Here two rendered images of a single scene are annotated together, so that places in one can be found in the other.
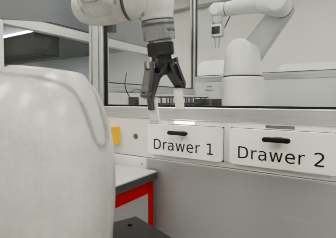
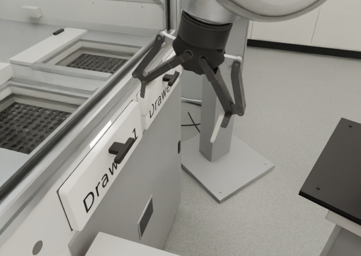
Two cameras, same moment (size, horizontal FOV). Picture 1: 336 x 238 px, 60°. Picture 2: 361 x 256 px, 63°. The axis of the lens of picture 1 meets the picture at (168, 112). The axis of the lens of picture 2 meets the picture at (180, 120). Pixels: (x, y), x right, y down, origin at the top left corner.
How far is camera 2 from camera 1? 110 cm
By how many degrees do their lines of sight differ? 101
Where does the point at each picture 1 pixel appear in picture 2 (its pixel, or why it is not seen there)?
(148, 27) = not seen: outside the picture
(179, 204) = (115, 227)
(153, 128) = (78, 188)
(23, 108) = not seen: outside the picture
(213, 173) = (132, 156)
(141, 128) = (43, 221)
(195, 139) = (123, 139)
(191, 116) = (107, 115)
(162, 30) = not seen: outside the picture
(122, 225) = (323, 192)
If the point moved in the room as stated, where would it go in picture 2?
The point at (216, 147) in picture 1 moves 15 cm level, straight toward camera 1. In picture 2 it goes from (138, 126) to (199, 122)
